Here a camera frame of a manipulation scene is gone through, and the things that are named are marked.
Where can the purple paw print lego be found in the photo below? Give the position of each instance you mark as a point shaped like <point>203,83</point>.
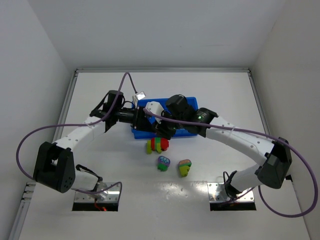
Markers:
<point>163,163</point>

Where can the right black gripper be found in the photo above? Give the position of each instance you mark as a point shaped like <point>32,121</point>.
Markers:
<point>166,128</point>

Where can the blue divided plastic bin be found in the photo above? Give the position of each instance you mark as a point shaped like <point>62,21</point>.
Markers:
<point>180,133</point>

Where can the metal base plate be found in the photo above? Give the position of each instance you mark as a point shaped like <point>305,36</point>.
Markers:
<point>220,202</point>
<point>106,201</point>

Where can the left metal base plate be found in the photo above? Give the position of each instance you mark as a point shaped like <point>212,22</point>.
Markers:
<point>106,201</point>

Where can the striped red green lego stack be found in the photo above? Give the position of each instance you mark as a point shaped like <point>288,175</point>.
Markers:
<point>157,144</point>

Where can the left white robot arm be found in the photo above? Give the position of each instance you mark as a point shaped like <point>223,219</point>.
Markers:
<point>55,165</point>

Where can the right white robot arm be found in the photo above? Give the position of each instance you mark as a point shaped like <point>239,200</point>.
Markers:
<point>272,157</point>

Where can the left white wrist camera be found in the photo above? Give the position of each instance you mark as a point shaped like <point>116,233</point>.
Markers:
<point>137,97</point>

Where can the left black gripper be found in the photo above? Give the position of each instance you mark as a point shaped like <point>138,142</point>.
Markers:
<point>139,119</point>

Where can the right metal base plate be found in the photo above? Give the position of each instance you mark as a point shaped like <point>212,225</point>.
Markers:
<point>220,202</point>

